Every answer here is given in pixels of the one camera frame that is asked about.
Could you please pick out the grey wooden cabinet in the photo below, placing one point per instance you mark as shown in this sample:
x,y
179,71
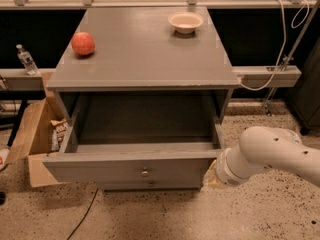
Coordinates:
x,y
139,53

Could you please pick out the snack bag in box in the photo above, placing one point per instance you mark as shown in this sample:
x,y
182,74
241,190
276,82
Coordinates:
x,y
58,133

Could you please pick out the clear plastic water bottle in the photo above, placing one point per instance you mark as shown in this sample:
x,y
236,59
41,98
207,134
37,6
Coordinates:
x,y
27,60

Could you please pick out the red apple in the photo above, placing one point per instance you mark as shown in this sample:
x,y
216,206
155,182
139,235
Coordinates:
x,y
83,43

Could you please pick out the metal tripod stand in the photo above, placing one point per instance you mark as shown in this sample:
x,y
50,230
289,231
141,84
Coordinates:
x,y
283,61

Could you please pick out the brown cardboard box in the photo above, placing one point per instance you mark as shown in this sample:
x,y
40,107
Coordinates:
x,y
33,140

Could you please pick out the grey top drawer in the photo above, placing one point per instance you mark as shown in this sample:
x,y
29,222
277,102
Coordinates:
x,y
112,137

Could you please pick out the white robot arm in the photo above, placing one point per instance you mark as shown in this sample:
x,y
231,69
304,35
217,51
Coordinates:
x,y
259,150

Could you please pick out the metal drawer knob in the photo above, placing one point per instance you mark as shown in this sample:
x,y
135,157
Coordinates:
x,y
144,172

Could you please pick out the white ceramic bowl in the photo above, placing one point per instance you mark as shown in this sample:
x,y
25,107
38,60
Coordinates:
x,y
185,22

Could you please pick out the foam gripper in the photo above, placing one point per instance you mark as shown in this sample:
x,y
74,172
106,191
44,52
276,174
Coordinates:
x,y
225,171

